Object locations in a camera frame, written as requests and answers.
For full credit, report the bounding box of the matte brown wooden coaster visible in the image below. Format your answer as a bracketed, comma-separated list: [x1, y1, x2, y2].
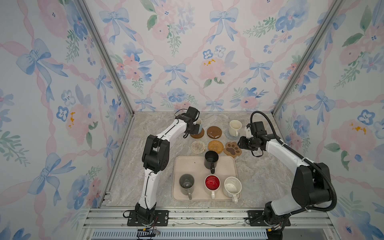
[190, 129, 205, 139]

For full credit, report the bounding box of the clear patterned glass coaster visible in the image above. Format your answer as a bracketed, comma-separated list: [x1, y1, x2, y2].
[190, 141, 206, 155]

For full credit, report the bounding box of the glossy brown wooden coaster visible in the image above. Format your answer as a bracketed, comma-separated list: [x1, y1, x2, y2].
[207, 126, 223, 139]

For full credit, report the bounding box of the woven rattan round coaster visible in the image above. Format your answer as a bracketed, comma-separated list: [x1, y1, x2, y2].
[208, 140, 224, 154]

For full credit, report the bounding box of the cream mug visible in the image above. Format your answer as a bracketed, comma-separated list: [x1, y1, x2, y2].
[229, 120, 243, 137]

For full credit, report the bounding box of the black mug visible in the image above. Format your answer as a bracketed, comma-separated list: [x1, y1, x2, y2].
[204, 151, 219, 174]

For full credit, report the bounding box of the grey mug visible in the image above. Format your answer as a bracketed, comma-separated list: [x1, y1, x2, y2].
[179, 174, 195, 201]

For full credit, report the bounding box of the red interior white mug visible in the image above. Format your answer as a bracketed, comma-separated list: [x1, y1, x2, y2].
[204, 175, 221, 200]

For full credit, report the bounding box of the white and blue mug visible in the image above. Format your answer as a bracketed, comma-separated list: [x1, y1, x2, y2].
[195, 118, 203, 134]

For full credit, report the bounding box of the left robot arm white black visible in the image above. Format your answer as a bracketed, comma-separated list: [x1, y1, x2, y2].
[134, 110, 200, 225]

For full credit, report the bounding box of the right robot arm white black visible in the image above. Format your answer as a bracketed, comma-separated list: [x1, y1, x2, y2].
[238, 135, 338, 226]

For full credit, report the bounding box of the cork paw print coaster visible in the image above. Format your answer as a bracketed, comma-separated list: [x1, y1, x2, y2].
[224, 142, 242, 159]

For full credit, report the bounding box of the grey braided round coaster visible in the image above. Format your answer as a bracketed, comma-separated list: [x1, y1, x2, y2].
[225, 129, 240, 141]

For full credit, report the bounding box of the beige serving tray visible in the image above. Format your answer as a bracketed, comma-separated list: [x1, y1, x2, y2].
[172, 155, 238, 202]

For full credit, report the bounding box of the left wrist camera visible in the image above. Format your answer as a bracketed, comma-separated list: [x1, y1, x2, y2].
[185, 107, 200, 122]

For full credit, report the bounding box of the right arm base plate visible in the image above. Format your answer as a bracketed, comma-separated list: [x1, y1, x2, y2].
[246, 210, 285, 228]

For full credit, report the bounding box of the black corrugated cable right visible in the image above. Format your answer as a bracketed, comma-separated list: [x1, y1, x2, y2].
[250, 110, 338, 213]

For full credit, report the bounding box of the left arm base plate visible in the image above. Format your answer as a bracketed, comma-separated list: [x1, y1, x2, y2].
[123, 210, 169, 227]

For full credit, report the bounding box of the aluminium front rail frame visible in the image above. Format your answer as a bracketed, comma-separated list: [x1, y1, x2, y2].
[78, 206, 340, 240]

